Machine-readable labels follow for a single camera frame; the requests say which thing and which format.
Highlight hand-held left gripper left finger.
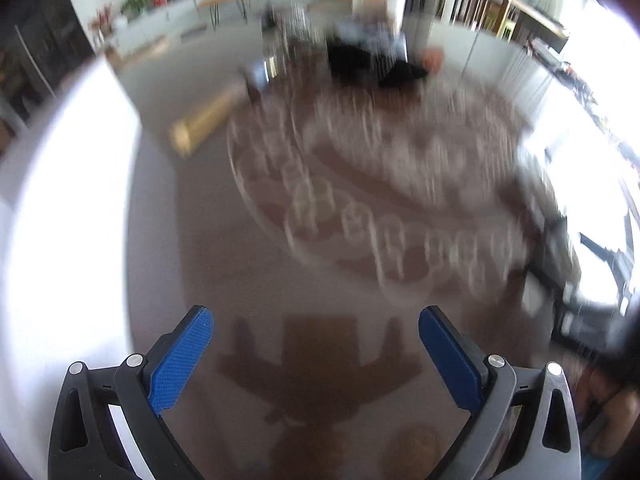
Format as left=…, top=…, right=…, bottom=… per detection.
left=47, top=304, right=216, bottom=480

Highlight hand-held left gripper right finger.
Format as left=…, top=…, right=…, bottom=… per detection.
left=419, top=305, right=583, bottom=480

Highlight black beaded cloth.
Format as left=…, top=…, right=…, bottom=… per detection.
left=325, top=42, right=431, bottom=89

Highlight cellophane dark bundle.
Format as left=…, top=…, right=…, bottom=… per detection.
left=262, top=2, right=313, bottom=68

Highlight person's right forearm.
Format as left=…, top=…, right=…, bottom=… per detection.
left=575, top=365, right=640, bottom=461

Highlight white television cabinet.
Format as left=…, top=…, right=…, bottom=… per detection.
left=100, top=0, right=321, bottom=57

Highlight clear plastic lidded box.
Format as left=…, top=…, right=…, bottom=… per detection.
left=334, top=19, right=409, bottom=57

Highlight wooden side table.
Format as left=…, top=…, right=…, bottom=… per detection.
left=510, top=0, right=572, bottom=57

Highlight tall black display cabinet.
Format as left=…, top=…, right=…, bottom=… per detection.
left=0, top=0, right=97, bottom=127

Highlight red flowers in white vase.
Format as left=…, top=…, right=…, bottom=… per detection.
left=89, top=4, right=117, bottom=44

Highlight dark wooden slatted chair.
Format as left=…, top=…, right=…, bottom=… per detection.
left=440, top=0, right=516, bottom=42

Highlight bushy green potted plant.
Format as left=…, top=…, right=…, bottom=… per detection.
left=120, top=0, right=152, bottom=22

